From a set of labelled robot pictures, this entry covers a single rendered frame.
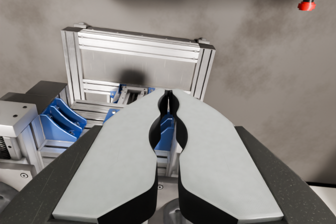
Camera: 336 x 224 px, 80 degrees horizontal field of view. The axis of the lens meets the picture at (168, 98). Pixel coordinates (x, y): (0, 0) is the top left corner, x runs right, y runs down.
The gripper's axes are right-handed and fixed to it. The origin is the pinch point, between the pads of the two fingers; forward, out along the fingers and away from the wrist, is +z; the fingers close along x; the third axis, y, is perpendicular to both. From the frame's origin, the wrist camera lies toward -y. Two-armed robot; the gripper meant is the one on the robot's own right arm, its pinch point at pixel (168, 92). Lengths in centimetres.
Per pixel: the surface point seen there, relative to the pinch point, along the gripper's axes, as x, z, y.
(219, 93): 39, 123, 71
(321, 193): 144, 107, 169
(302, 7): 32, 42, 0
